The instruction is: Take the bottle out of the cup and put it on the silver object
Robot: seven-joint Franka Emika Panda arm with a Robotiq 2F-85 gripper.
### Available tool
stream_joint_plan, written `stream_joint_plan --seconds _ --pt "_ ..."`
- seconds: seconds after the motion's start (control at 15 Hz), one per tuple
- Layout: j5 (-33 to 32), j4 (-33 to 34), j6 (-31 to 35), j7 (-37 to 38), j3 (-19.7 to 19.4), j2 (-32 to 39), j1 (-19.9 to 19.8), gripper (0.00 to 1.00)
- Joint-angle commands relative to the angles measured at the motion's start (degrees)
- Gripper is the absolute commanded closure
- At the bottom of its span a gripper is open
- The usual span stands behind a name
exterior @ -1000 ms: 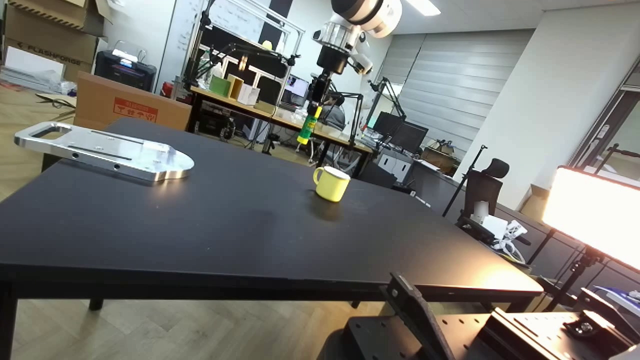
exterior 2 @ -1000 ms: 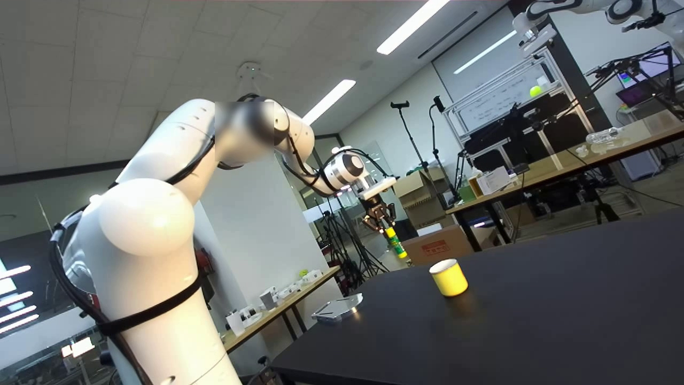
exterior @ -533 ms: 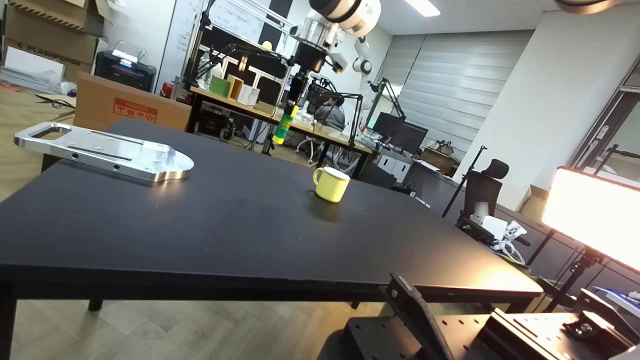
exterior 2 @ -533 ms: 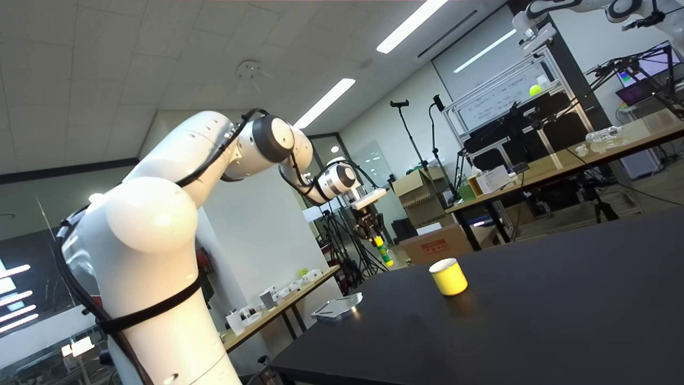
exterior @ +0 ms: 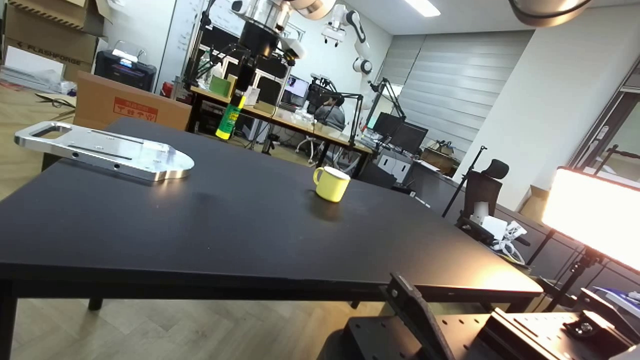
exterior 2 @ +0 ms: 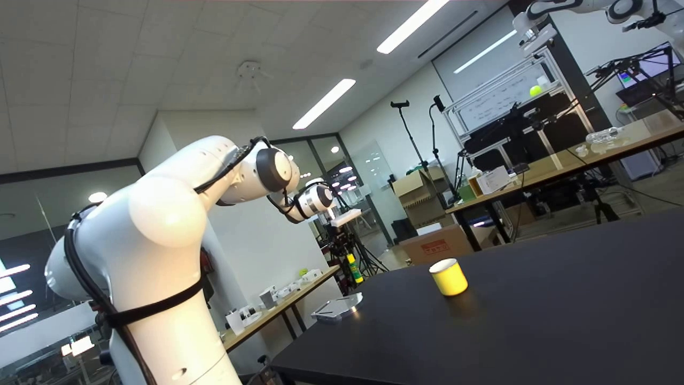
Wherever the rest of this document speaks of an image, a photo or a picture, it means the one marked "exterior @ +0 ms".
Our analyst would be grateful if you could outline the green and yellow bottle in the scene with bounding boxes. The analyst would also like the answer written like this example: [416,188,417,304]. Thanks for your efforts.
[215,91,247,141]

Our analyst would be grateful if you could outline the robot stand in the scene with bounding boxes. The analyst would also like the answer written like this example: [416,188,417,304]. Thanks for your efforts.
[316,272,640,360]

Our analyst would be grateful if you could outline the person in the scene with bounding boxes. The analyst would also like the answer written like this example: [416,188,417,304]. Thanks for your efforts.
[313,95,347,132]

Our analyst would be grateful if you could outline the lit monitor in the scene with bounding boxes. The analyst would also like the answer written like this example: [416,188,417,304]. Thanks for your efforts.
[281,75,311,108]

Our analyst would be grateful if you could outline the white device with cables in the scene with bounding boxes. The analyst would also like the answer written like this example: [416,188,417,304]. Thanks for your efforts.
[479,215,528,265]

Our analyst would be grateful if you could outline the brown cardboard box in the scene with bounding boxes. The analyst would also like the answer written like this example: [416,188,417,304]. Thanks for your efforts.
[73,71,193,132]

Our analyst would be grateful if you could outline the stack of cardboard boxes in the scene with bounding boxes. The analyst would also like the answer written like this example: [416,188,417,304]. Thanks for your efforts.
[2,0,114,82]

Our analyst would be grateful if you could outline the long wooden table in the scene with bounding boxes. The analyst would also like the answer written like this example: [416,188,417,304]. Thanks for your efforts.
[189,86,375,177]

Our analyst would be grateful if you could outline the ceiling light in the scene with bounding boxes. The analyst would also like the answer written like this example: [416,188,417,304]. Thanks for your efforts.
[404,0,442,18]

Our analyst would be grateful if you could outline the silver metal plate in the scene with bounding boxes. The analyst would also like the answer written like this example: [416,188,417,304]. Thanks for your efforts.
[14,121,195,182]

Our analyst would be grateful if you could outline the green container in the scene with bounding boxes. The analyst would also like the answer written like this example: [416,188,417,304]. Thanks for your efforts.
[208,75,232,98]

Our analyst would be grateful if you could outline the window blinds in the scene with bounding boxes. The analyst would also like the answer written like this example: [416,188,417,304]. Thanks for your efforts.
[379,31,535,162]

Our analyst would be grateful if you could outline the row of black monitors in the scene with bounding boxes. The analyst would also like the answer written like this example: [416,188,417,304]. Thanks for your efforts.
[372,112,429,155]

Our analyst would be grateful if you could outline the yellow cup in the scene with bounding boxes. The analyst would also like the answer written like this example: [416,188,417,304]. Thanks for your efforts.
[313,166,351,203]

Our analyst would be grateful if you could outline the black 3d printer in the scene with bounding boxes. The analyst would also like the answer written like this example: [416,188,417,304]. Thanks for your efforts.
[93,48,158,93]

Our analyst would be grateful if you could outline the light panel on stand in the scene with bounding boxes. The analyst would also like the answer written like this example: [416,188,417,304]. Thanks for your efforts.
[525,167,640,313]

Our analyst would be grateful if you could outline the black office chair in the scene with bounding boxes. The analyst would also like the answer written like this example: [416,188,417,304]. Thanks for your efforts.
[462,159,510,222]

